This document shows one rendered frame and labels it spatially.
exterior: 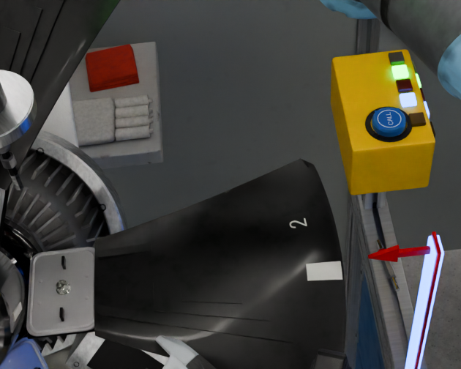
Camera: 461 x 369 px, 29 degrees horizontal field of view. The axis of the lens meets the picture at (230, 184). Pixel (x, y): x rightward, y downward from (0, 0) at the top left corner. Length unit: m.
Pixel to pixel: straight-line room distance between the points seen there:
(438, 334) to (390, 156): 1.12
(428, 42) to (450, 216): 1.58
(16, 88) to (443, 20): 0.31
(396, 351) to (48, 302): 0.49
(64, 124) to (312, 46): 0.68
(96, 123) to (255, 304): 0.63
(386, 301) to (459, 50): 0.71
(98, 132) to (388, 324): 0.52
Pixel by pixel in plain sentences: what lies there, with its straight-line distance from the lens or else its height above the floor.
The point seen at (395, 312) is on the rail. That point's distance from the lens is 1.21.
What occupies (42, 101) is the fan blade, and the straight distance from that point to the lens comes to 0.77.
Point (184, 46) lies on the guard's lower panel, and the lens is 1.59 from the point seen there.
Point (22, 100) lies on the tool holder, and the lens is 0.66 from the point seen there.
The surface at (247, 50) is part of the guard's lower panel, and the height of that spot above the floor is 0.78.
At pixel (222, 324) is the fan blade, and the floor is 1.18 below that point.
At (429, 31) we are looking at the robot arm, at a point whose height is 1.53.
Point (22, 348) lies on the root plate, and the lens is 0.91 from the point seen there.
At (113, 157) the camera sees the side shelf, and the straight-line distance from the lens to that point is 1.37.
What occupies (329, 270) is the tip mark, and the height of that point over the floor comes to 1.19.
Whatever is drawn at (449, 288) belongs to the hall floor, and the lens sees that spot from 2.24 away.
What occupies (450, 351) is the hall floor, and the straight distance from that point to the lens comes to 2.15.
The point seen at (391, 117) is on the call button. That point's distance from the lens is 1.09.
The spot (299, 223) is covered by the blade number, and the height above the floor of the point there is 1.20.
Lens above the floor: 1.89
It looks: 52 degrees down
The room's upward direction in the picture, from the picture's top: 7 degrees counter-clockwise
